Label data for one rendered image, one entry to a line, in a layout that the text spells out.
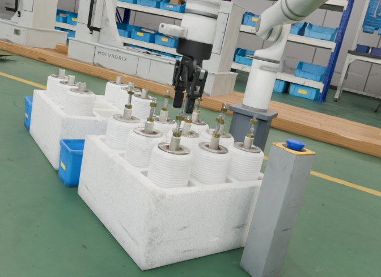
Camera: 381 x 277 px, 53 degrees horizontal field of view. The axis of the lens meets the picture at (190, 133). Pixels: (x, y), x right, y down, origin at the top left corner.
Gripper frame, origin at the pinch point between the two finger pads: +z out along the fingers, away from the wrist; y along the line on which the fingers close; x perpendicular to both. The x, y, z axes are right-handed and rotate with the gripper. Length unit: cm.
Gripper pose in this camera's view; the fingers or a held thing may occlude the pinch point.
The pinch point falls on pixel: (182, 105)
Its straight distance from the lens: 85.2
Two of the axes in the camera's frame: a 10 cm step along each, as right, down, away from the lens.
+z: -2.0, 9.5, 2.4
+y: -3.6, -3.0, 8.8
